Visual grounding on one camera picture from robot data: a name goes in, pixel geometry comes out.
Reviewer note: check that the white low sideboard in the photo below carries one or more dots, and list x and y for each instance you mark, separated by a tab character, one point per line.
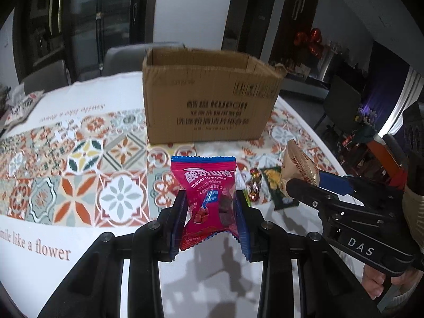
304	84

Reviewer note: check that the orange wooden chair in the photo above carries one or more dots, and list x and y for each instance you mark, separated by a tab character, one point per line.
384	162

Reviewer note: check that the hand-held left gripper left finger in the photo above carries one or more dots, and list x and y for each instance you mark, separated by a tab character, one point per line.
177	225

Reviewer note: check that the green snack packet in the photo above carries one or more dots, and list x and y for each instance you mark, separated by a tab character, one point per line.
274	182

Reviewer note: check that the red foil candy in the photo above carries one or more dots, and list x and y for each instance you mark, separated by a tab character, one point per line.
255	185

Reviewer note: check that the red white printed bag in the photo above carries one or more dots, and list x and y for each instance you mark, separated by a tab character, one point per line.
25	106

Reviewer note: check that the dark side chair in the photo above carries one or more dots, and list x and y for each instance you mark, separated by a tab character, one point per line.
341	102

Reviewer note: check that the person's right hand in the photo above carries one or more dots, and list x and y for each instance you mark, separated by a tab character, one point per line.
372	281

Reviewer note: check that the red foil balloon bunch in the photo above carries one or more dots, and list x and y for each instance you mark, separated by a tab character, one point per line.
311	41

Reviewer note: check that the glass sliding door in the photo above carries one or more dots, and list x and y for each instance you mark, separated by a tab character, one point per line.
109	16

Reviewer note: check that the brown snack packet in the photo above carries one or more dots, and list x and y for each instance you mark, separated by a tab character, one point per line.
298	162

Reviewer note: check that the pink snack packet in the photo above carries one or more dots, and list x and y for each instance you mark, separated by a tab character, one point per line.
205	185

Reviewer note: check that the wide grey dining chair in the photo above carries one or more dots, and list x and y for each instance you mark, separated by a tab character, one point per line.
132	58

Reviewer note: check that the narrow grey dining chair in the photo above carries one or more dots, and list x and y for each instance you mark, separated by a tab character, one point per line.
46	76

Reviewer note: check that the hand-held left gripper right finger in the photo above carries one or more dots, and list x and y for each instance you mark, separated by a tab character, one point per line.
243	228

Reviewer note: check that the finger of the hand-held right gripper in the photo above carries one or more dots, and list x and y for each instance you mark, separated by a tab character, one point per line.
334	182
304	190

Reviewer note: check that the brown cardboard box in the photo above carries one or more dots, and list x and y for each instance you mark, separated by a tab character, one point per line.
198	106

